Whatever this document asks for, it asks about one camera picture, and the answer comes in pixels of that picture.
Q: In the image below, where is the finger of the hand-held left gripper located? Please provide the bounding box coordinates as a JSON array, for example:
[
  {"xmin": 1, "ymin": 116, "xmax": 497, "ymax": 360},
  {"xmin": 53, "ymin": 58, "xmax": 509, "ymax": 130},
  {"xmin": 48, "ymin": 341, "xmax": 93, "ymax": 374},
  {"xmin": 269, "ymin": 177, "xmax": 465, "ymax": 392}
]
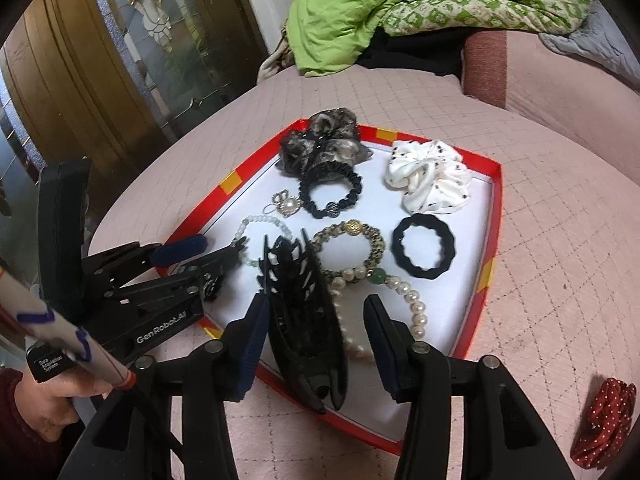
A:
[
  {"xmin": 102, "ymin": 239, "xmax": 249, "ymax": 311},
  {"xmin": 82, "ymin": 234, "xmax": 208, "ymax": 281}
]

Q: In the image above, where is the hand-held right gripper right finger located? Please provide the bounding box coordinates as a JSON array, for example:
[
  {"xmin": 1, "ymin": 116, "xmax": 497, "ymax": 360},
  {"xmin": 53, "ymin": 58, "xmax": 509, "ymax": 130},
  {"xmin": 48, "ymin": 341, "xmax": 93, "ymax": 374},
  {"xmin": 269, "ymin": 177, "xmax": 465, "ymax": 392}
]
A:
[{"xmin": 362, "ymin": 295, "xmax": 576, "ymax": 480}]

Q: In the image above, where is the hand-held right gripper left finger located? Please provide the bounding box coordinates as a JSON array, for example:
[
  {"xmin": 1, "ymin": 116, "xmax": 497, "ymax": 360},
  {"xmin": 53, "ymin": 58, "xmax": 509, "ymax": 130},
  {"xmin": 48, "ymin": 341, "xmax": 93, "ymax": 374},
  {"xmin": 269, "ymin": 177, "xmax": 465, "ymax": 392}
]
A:
[{"xmin": 57, "ymin": 292, "xmax": 271, "ymax": 480}]

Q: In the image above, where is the black hair claw clip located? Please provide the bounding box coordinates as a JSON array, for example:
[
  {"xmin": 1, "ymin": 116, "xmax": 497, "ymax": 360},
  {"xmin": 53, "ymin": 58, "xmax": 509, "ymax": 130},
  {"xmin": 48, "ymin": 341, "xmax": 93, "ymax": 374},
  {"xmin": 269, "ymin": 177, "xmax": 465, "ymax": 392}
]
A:
[{"xmin": 255, "ymin": 227, "xmax": 349, "ymax": 413}]

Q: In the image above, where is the large pearl bracelet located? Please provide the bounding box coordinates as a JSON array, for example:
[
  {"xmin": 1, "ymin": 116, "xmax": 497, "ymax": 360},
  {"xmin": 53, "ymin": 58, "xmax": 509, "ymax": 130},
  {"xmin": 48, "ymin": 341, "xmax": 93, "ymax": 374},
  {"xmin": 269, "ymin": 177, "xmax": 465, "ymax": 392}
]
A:
[{"xmin": 327, "ymin": 266, "xmax": 431, "ymax": 361}]

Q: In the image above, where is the small white green bracelet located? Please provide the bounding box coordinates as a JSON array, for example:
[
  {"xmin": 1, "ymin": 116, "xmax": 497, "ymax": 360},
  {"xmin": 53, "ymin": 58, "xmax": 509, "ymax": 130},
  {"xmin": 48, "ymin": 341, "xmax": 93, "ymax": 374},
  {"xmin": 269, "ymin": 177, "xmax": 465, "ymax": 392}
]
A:
[{"xmin": 234, "ymin": 214, "xmax": 296, "ymax": 268}]

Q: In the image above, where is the black wavy hair tie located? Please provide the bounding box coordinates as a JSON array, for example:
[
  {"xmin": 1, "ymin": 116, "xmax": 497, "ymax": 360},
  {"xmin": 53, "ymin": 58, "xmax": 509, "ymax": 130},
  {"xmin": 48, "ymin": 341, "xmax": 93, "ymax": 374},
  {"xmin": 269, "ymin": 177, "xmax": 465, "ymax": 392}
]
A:
[{"xmin": 391, "ymin": 213, "xmax": 457, "ymax": 277}]

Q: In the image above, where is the leopard print scrunchie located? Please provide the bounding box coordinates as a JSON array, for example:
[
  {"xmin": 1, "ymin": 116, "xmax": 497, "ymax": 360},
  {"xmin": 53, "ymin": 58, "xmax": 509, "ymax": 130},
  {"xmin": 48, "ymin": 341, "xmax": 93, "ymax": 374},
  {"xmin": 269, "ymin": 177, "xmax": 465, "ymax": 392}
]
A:
[{"xmin": 310, "ymin": 220, "xmax": 387, "ymax": 286}]

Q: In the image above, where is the pearl earring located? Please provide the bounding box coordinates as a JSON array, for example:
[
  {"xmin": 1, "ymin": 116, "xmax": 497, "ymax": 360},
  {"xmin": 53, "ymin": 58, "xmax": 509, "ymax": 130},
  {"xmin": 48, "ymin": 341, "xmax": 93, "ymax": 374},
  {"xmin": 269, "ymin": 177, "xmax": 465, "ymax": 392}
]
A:
[{"xmin": 263, "ymin": 189, "xmax": 302, "ymax": 218}]

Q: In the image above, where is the red-rimmed white tray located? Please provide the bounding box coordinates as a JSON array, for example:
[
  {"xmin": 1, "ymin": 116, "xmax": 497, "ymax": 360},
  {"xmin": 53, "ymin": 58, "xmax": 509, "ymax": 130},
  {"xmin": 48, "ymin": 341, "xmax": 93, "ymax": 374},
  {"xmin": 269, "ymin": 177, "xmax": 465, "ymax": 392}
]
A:
[{"xmin": 157, "ymin": 119, "xmax": 502, "ymax": 456}]

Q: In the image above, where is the black corded hair tie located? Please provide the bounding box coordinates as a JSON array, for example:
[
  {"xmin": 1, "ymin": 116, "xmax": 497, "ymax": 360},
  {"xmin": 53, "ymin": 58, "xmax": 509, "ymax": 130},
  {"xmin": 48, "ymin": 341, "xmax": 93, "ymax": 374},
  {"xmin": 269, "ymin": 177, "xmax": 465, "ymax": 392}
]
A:
[{"xmin": 298, "ymin": 159, "xmax": 363, "ymax": 220}]

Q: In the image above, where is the person's left forearm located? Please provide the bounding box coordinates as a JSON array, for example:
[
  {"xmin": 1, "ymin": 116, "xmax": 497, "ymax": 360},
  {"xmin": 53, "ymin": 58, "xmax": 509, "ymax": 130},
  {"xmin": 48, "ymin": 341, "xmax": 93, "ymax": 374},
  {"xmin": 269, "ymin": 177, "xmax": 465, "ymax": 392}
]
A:
[{"xmin": 0, "ymin": 367, "xmax": 86, "ymax": 480}]

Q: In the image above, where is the person's left hand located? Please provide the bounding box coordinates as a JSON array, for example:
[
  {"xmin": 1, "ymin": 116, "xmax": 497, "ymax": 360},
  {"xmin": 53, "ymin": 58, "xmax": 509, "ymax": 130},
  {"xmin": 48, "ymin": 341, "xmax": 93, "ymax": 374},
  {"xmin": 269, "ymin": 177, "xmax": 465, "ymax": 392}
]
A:
[{"xmin": 15, "ymin": 365, "xmax": 116, "ymax": 443}]

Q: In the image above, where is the white tube with blue marks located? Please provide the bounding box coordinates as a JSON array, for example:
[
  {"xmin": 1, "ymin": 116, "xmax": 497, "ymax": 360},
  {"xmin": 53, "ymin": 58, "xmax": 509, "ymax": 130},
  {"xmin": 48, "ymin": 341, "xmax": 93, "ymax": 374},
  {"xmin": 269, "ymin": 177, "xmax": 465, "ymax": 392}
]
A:
[{"xmin": 0, "ymin": 267, "xmax": 137, "ymax": 390}]

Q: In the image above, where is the white dotted scrunchie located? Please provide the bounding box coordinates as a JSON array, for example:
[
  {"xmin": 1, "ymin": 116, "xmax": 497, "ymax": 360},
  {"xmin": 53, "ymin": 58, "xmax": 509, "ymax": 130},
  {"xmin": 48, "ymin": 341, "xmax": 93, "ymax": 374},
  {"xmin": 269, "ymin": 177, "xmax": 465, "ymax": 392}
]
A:
[{"xmin": 382, "ymin": 139, "xmax": 472, "ymax": 214}]

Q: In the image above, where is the dark patterned scrunchie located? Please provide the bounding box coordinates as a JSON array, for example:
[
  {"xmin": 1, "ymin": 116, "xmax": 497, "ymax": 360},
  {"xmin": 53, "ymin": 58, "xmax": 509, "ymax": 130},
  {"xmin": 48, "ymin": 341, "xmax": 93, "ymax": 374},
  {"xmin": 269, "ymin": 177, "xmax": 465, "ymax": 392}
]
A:
[{"xmin": 279, "ymin": 107, "xmax": 373, "ymax": 178}]

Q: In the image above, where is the wooden glass door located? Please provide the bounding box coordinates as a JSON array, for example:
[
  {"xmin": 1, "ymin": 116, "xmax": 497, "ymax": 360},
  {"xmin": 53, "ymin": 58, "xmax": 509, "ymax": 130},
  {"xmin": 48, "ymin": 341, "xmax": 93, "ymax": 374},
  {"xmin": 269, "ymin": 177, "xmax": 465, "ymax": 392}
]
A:
[{"xmin": 0, "ymin": 0, "xmax": 273, "ymax": 201}]

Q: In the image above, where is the leopard print cloth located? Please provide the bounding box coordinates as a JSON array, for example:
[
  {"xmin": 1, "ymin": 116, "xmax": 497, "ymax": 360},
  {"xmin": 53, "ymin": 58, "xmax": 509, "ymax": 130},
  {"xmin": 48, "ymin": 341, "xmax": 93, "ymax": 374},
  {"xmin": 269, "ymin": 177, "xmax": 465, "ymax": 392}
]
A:
[{"xmin": 256, "ymin": 20, "xmax": 296, "ymax": 85}]

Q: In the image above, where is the red dotted scrunchie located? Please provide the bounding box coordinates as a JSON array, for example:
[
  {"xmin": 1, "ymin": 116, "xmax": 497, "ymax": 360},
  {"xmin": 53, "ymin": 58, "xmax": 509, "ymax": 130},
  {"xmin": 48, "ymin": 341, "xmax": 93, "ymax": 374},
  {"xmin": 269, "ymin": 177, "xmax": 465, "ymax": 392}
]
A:
[{"xmin": 570, "ymin": 377, "xmax": 640, "ymax": 471}]

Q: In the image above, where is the black cloth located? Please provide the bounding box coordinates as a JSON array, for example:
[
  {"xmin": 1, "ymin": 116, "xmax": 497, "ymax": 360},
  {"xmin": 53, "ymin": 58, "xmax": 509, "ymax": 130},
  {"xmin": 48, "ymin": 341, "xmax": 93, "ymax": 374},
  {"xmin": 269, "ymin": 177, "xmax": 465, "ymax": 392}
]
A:
[{"xmin": 357, "ymin": 27, "xmax": 476, "ymax": 78}]

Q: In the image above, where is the green quilt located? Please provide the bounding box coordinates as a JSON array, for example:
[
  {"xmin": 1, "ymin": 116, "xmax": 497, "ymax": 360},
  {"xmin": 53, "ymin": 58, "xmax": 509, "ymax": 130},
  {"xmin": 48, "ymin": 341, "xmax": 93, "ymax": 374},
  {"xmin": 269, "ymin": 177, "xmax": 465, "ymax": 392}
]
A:
[{"xmin": 285, "ymin": 0, "xmax": 593, "ymax": 77}]

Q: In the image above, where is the pink bolster cushion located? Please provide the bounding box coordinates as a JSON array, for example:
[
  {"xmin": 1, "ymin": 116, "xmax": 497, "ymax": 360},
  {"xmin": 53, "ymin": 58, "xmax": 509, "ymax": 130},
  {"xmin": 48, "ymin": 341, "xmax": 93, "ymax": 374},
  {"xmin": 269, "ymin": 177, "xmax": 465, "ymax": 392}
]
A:
[{"xmin": 460, "ymin": 30, "xmax": 640, "ymax": 161}]

